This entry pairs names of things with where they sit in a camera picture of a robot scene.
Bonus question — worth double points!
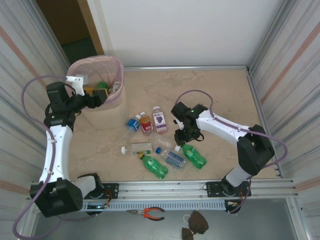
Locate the crushed clear bottle white cap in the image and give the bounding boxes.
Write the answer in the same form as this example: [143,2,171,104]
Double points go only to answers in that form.
[149,133,181,153]

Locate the bottle purple grape label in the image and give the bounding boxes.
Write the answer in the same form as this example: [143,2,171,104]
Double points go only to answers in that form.
[152,105,169,135]

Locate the orange juice bottle red label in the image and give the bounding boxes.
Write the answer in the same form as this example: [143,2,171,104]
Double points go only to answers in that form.
[138,111,154,136]

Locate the clear bottle blue label white cap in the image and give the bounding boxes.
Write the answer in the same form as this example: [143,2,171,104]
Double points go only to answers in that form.
[123,114,141,141]

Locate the beige plastic bin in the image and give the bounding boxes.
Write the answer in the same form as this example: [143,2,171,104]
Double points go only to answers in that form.
[66,56,130,130]

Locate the brown wooden panel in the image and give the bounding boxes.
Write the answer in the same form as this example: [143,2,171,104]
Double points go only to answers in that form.
[36,0,87,48]

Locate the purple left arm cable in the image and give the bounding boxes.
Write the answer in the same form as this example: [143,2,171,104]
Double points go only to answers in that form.
[12,75,98,240]

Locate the aluminium front frame rail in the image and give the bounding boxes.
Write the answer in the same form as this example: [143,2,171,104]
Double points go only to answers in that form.
[26,177,300,202]

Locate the aluminium rear frame rail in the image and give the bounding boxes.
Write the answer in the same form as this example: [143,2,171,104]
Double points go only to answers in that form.
[123,65,251,73]

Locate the white string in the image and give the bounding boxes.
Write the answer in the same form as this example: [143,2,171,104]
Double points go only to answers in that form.
[183,195,204,225]

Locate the wooden door frame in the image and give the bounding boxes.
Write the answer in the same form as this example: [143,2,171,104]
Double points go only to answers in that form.
[76,0,105,57]

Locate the grey slotted cable duct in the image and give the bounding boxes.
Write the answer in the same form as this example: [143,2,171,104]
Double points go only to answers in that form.
[81,199,227,212]

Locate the aluminium side frame rail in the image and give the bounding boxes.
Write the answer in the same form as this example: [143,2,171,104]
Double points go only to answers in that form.
[246,66,286,179]

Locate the orange handled pliers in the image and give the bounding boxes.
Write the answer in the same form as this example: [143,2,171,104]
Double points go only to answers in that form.
[126,206,166,222]

